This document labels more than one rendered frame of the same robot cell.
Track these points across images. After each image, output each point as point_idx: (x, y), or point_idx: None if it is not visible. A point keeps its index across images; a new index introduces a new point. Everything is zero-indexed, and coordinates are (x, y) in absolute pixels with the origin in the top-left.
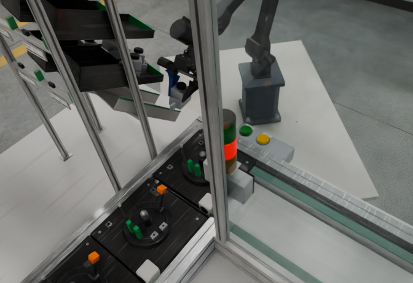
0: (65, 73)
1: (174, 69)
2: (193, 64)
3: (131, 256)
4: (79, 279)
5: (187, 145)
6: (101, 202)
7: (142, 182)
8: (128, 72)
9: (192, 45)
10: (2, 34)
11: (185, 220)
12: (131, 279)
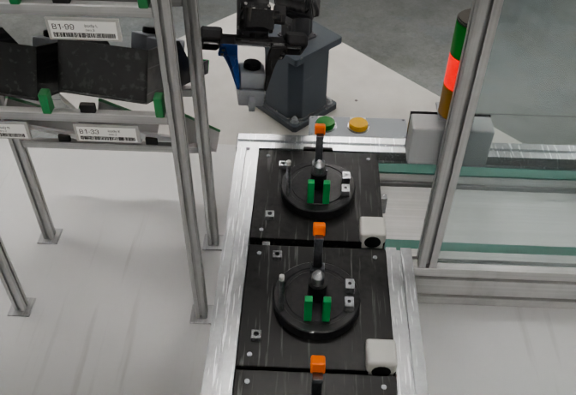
0: (174, 48)
1: (234, 38)
2: (280, 13)
3: (334, 354)
4: None
5: (262, 176)
6: (170, 338)
7: (242, 257)
8: (197, 50)
9: None
10: None
11: (362, 267)
12: (364, 381)
